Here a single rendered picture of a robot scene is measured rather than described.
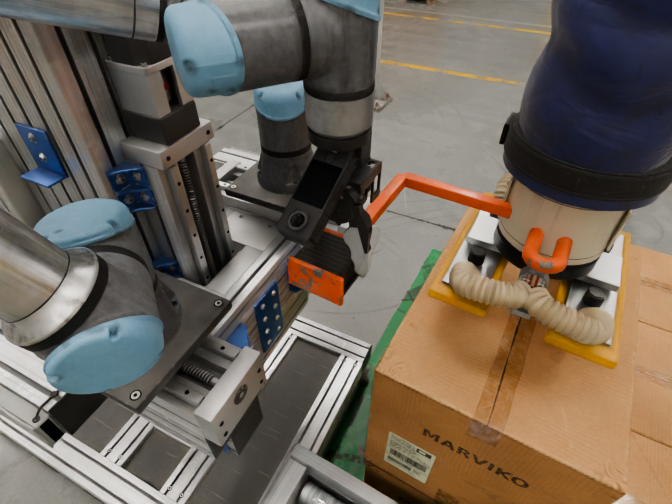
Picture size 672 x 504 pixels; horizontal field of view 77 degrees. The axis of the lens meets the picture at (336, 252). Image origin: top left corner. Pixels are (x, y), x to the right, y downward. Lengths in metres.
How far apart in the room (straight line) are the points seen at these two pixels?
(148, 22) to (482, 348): 0.71
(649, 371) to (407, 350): 0.88
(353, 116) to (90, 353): 0.36
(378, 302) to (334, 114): 1.71
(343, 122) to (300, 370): 1.28
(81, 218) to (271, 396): 1.11
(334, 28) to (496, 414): 0.61
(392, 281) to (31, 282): 1.89
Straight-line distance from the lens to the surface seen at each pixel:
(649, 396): 1.46
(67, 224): 0.62
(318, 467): 1.05
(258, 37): 0.39
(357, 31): 0.42
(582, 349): 0.73
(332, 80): 0.43
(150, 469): 1.59
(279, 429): 1.53
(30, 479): 2.00
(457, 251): 0.81
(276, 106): 0.90
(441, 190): 0.75
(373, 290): 2.15
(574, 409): 0.83
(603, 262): 0.84
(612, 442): 0.83
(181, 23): 0.39
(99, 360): 0.51
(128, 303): 0.51
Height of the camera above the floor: 1.60
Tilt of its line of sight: 43 degrees down
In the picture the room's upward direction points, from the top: straight up
